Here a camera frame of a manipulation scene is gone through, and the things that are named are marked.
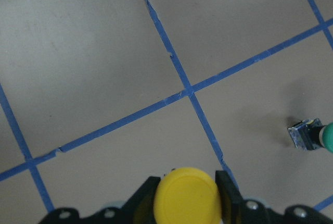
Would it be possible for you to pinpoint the yellow push button switch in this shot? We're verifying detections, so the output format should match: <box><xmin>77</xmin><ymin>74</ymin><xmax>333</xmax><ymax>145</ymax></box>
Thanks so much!
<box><xmin>153</xmin><ymin>167</ymin><xmax>222</xmax><ymax>223</ymax></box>

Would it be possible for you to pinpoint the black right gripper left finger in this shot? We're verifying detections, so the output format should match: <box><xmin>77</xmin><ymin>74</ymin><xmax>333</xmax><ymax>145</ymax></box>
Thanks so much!
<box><xmin>124</xmin><ymin>176</ymin><xmax>161</xmax><ymax>223</ymax></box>

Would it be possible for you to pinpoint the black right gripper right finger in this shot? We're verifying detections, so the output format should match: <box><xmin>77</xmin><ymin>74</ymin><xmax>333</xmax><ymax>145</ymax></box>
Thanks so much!
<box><xmin>215</xmin><ymin>170</ymin><xmax>243</xmax><ymax>224</ymax></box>

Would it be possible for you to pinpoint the green push button switch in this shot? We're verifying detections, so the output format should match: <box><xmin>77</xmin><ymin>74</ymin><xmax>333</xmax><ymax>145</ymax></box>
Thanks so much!
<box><xmin>287</xmin><ymin>118</ymin><xmax>332</xmax><ymax>153</ymax></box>

